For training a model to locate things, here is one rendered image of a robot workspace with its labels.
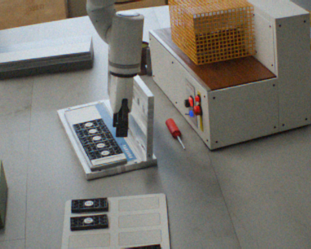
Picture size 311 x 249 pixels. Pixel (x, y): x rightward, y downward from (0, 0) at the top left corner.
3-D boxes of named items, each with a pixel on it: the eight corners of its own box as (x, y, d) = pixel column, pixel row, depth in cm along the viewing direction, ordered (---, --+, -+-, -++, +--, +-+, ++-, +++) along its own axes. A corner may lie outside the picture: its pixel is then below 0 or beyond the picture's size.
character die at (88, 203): (72, 203, 200) (71, 199, 199) (107, 200, 200) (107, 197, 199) (71, 213, 195) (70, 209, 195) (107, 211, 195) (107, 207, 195)
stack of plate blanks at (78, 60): (-5, 79, 285) (-9, 58, 281) (0, 67, 296) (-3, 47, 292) (92, 67, 284) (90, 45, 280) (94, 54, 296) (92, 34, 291)
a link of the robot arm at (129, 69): (107, 55, 201) (105, 65, 202) (110, 65, 193) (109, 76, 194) (138, 55, 203) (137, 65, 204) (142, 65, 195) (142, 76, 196)
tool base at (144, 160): (57, 117, 250) (56, 106, 248) (116, 103, 254) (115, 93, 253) (87, 180, 212) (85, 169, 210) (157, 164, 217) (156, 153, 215)
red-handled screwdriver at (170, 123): (165, 126, 236) (164, 118, 235) (173, 125, 237) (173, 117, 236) (180, 154, 221) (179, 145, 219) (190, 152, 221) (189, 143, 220)
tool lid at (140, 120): (107, 45, 244) (113, 44, 245) (107, 98, 252) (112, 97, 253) (148, 96, 207) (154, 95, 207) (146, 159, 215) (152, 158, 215)
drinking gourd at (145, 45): (138, 66, 280) (136, 39, 275) (158, 69, 276) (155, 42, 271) (125, 74, 274) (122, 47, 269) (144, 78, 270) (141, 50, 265)
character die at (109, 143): (83, 148, 224) (83, 144, 224) (115, 141, 226) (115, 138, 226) (87, 156, 220) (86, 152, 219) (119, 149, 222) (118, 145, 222)
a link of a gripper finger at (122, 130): (116, 112, 200) (115, 136, 202) (118, 117, 197) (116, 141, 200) (128, 112, 200) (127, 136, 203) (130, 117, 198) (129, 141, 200)
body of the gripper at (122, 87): (107, 61, 202) (105, 101, 207) (112, 74, 193) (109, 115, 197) (135, 62, 204) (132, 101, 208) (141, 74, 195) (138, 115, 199)
